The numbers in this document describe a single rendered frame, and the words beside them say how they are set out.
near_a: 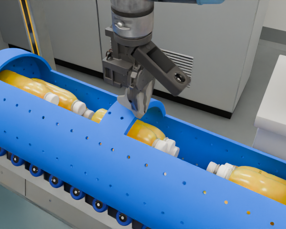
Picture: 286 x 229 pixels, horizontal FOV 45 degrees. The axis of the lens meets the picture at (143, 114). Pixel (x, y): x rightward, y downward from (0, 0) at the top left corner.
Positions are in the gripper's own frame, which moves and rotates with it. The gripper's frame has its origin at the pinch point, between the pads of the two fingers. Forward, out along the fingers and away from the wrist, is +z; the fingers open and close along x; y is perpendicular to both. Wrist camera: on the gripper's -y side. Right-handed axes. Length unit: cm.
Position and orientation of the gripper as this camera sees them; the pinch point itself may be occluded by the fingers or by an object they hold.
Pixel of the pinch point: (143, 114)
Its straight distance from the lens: 75.5
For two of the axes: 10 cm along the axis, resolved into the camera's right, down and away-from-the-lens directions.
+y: -8.6, -3.4, 3.7
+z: 0.0, 7.3, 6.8
